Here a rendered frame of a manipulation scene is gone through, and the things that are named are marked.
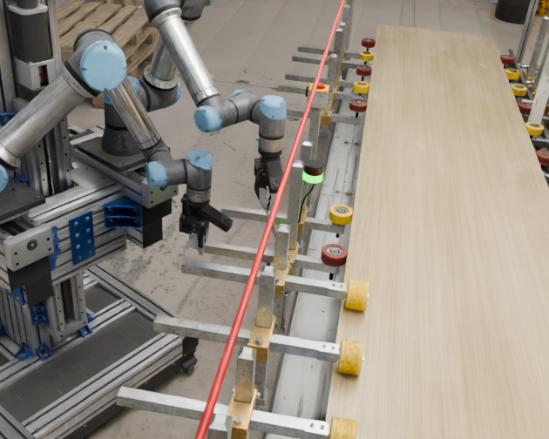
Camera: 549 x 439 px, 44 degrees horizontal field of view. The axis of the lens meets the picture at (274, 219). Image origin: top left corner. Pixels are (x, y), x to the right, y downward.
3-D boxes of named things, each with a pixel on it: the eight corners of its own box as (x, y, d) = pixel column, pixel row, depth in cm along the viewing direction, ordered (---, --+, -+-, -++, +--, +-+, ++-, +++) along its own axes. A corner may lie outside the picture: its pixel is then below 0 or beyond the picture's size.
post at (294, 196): (279, 291, 224) (291, 163, 199) (281, 285, 227) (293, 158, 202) (289, 293, 224) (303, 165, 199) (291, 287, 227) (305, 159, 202)
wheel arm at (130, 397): (117, 407, 148) (116, 395, 146) (122, 395, 151) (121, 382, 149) (342, 448, 143) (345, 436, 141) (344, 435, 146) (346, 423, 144)
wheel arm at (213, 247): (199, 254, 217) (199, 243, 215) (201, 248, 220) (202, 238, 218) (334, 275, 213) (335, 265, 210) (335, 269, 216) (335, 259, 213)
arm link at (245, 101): (217, 92, 196) (243, 105, 189) (245, 84, 203) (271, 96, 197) (216, 118, 200) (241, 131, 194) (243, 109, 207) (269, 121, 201)
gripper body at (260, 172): (276, 173, 211) (279, 139, 204) (282, 188, 204) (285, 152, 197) (253, 175, 209) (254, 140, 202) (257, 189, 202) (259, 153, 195)
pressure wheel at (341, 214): (336, 246, 232) (341, 217, 226) (321, 234, 237) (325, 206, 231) (353, 239, 236) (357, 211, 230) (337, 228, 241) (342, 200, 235)
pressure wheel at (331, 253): (316, 284, 213) (321, 254, 206) (319, 269, 219) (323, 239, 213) (342, 288, 212) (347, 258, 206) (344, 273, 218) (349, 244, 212)
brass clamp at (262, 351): (244, 360, 164) (245, 344, 162) (254, 324, 176) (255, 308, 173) (268, 364, 164) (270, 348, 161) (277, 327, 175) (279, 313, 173)
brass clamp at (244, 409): (220, 441, 143) (220, 424, 141) (233, 394, 155) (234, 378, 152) (248, 446, 143) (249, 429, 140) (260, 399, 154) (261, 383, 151)
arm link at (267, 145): (286, 139, 194) (258, 140, 193) (285, 154, 197) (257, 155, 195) (281, 128, 200) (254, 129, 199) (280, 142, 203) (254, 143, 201)
